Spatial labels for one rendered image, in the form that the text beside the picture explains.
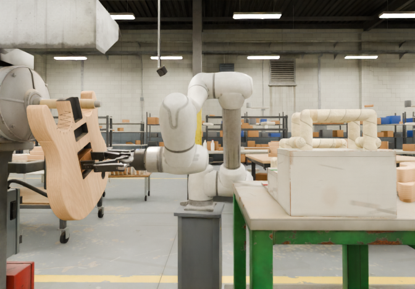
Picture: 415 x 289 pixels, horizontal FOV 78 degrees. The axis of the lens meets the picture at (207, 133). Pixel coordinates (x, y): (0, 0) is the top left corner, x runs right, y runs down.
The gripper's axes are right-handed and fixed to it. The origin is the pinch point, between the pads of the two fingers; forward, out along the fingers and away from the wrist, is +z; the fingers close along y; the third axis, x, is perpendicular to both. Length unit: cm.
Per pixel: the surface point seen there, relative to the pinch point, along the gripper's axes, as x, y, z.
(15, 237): -36, 4, 37
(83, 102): 19.6, 3.3, -0.1
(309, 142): 12, -18, -68
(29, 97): 21.7, 1.9, 16.7
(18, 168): -5.7, 5.8, 29.5
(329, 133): -300, 920, -540
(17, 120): 15.5, -3.4, 18.3
